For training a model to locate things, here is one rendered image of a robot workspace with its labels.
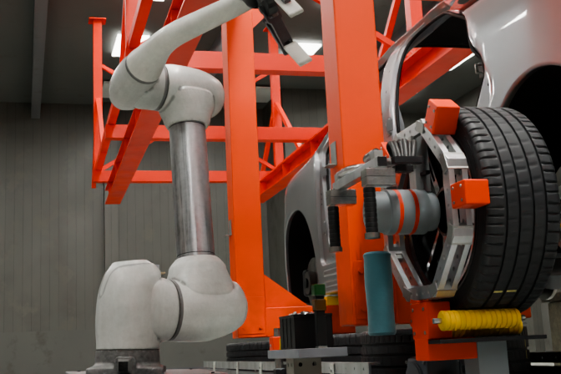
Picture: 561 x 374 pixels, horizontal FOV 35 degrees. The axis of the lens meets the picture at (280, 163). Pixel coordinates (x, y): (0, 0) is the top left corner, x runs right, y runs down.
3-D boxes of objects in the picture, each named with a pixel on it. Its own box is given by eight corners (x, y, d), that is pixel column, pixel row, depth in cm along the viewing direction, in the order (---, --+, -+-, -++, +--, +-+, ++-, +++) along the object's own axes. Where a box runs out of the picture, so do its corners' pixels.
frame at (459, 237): (480, 293, 248) (462, 103, 259) (458, 294, 247) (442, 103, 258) (405, 305, 300) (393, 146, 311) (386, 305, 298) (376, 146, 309)
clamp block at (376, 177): (396, 184, 257) (395, 166, 258) (366, 184, 255) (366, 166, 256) (390, 187, 262) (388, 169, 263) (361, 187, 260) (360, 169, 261)
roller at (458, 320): (530, 326, 264) (528, 306, 265) (437, 331, 256) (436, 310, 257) (520, 327, 269) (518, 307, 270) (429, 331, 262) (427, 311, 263)
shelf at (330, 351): (348, 356, 296) (347, 346, 297) (298, 358, 292) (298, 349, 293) (311, 356, 337) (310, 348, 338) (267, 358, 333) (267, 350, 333)
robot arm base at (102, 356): (83, 376, 205) (83, 351, 206) (93, 372, 226) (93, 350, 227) (163, 374, 206) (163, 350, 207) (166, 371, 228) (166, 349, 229)
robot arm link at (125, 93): (121, 42, 237) (168, 51, 244) (97, 77, 250) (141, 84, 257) (126, 85, 231) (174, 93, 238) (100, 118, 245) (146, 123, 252)
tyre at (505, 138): (477, 333, 305) (583, 289, 245) (412, 336, 299) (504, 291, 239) (447, 153, 327) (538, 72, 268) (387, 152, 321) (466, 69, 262)
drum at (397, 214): (444, 230, 272) (440, 185, 274) (378, 232, 266) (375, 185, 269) (425, 237, 285) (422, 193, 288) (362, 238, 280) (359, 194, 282)
